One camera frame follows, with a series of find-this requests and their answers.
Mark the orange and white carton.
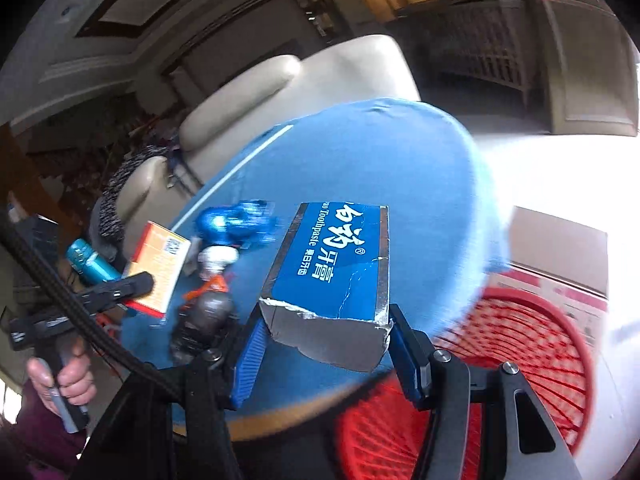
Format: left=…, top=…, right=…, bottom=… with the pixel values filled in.
left=124, top=221, right=191, bottom=318

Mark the dark soda bottle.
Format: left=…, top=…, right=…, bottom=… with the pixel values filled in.
left=169, top=245, right=240, bottom=365

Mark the wooden baby crib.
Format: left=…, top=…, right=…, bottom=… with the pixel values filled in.
left=397, top=0, right=538, bottom=105

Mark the red mesh trash basket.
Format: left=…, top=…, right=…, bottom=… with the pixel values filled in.
left=336, top=288, right=594, bottom=479

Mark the teal metal cylinder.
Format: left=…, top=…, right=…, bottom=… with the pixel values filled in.
left=65, top=238, right=122, bottom=285

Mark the person's left hand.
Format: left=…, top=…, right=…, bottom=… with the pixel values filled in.
left=26, top=337, right=96, bottom=416

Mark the cardboard box on floor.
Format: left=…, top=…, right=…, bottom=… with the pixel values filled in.
left=488, top=207, right=608, bottom=356

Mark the blue toothpaste box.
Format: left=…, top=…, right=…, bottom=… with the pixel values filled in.
left=258, top=202, right=393, bottom=373

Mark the beige leather sofa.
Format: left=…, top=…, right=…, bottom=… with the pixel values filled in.
left=116, top=35, right=420, bottom=257

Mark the crumpled blue foil wrapper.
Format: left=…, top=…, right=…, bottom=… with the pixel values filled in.
left=194, top=200, right=278, bottom=249

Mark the spotted dark cloth on sofa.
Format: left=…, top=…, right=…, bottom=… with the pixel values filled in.
left=88, top=145, right=167, bottom=263

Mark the blue tablecloth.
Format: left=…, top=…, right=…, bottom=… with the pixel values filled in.
left=153, top=99, right=509, bottom=417

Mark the brown wooden door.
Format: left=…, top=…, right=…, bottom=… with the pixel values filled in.
left=527, top=0, right=639, bottom=136

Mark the black braided cable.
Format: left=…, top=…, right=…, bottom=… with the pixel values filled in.
left=0, top=209, right=184, bottom=403

